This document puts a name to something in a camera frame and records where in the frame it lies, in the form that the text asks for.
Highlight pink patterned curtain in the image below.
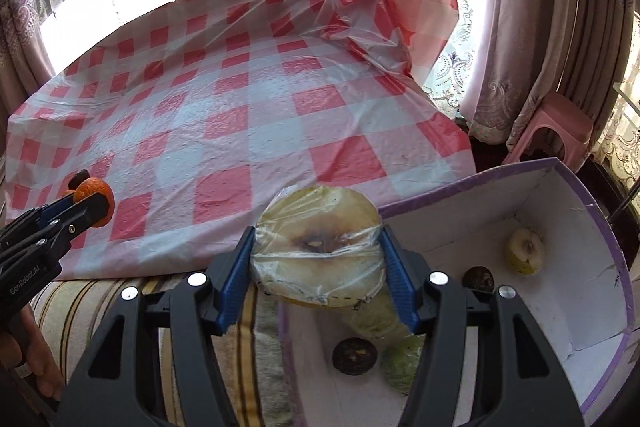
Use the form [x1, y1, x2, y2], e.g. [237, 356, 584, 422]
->
[460, 0, 634, 148]

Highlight orange tangerine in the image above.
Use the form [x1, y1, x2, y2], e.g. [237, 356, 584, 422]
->
[73, 176, 115, 228]

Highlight wrapped pale green fruit half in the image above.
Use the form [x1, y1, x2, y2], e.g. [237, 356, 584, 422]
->
[342, 286, 410, 340]

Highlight halved pear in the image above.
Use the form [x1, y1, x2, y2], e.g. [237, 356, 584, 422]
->
[250, 185, 385, 308]

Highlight halved pear far corner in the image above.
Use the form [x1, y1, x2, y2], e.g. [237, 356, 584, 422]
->
[504, 228, 546, 275]

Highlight wrapped green kiwi half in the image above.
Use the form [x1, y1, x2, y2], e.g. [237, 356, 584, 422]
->
[381, 336, 424, 395]

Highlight dark mangosteen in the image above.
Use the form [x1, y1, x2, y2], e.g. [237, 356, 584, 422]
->
[462, 265, 495, 293]
[332, 337, 378, 376]

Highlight person's left hand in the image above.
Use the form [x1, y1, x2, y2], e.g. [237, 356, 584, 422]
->
[1, 305, 65, 400]

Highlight red white checkered tablecloth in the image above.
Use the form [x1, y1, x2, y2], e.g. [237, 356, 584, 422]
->
[4, 0, 475, 279]

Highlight pink plastic stool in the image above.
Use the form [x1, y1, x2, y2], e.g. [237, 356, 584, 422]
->
[503, 92, 593, 173]

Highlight white box purple trim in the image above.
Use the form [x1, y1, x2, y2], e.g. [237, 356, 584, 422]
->
[281, 158, 634, 426]

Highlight striped sofa towel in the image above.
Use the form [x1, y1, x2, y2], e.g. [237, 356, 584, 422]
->
[34, 277, 301, 426]

